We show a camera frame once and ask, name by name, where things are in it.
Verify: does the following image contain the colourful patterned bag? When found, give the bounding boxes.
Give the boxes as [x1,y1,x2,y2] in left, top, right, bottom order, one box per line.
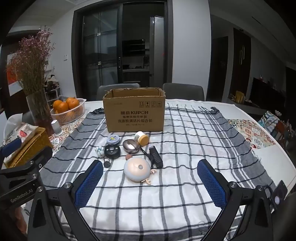
[258,111,290,149]

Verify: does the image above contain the black framed sliding glass door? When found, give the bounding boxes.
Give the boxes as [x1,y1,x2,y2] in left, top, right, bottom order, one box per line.
[72,0,173,90]

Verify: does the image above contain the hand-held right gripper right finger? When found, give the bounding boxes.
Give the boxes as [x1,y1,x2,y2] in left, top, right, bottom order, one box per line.
[197,159,280,241]

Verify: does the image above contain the glass vase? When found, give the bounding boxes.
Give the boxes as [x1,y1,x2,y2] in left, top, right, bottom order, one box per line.
[26,88,55,137]

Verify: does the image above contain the round tin with yellow label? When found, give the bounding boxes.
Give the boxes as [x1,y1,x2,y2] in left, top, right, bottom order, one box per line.
[107,134,120,145]

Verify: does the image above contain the white plastic fruit basket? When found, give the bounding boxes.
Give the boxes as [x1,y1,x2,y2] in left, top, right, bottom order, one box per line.
[50,98,86,125]

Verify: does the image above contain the patterned tissue pack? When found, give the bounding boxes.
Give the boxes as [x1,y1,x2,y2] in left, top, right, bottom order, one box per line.
[2,115,38,149]

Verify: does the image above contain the yellow wicker tissue box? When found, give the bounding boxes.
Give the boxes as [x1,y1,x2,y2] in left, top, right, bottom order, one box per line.
[3,127,53,168]

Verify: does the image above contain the black round device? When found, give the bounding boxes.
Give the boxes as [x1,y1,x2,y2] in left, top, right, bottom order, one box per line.
[104,144,121,160]

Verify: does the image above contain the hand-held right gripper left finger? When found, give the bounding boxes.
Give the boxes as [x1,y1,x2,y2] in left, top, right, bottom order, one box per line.
[27,159,104,241]

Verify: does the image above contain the white jar with tan lid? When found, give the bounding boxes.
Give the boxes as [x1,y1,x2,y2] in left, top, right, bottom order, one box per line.
[134,131,149,146]

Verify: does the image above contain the red wall painting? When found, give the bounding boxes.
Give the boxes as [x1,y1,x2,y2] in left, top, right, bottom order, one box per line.
[6,52,23,95]

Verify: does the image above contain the black rectangular device with strap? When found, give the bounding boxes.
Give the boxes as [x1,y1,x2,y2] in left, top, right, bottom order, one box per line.
[140,146,163,169]

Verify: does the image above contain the pink round dome lamp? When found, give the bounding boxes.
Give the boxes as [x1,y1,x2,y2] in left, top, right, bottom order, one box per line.
[124,156,152,183]

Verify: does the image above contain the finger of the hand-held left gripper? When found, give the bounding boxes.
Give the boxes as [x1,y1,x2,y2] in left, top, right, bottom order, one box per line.
[0,138,22,167]
[0,146,53,183]

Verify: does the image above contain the small black lens device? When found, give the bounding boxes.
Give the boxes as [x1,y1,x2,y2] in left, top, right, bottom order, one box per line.
[269,180,288,205]

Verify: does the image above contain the colourful patterned table runner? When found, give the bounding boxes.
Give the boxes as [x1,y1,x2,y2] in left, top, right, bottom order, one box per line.
[46,113,277,151]

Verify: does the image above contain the white storage rack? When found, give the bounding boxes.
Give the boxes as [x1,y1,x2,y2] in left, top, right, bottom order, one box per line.
[44,74,62,100]

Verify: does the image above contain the grey dining chair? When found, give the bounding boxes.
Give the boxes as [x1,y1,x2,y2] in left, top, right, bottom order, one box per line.
[162,83,205,102]
[97,83,141,101]

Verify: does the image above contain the dark wardrobe door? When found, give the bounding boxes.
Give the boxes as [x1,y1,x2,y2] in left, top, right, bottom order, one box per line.
[232,28,251,100]

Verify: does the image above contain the black television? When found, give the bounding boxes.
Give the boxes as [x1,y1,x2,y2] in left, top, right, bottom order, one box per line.
[251,77,286,114]

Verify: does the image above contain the small beige knotted ornament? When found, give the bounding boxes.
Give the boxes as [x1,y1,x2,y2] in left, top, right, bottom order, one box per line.
[142,169,156,185]

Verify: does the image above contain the grey white plaid cloth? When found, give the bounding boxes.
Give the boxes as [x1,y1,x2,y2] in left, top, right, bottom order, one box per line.
[23,102,278,241]

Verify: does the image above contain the grey refrigerator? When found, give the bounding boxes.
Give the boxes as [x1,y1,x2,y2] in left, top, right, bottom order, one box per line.
[149,16,165,87]

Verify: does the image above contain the small grey cylinder speaker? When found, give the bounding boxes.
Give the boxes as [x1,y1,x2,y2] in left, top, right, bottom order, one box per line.
[51,120,63,136]

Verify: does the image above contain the dried pink flowers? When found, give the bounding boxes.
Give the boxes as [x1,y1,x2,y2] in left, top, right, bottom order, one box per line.
[6,28,56,95]

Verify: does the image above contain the brown cardboard box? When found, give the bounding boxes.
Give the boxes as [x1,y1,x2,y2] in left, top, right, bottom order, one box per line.
[102,87,166,133]

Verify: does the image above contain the low cabinet with small things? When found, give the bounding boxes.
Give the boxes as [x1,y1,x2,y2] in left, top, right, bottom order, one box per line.
[228,90,266,115]

